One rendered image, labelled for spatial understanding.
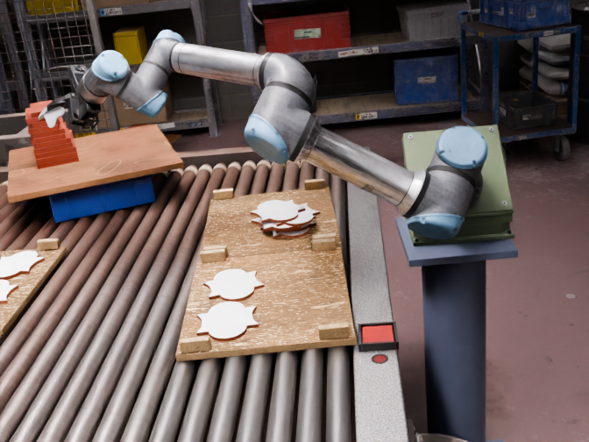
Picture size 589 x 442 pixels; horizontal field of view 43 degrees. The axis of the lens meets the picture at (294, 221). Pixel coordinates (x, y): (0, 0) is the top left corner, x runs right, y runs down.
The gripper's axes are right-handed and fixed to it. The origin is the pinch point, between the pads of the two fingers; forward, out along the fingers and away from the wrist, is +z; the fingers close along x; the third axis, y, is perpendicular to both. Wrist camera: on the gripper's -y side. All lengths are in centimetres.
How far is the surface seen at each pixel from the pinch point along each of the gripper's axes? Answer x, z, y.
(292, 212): 41, -37, 41
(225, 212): 37, -13, 32
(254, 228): 37, -26, 41
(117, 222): 15.4, 10.9, 26.5
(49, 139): 3.3, 24.0, -5.1
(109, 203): 15.5, 15.1, 19.0
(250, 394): 1, -66, 86
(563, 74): 419, 93, -115
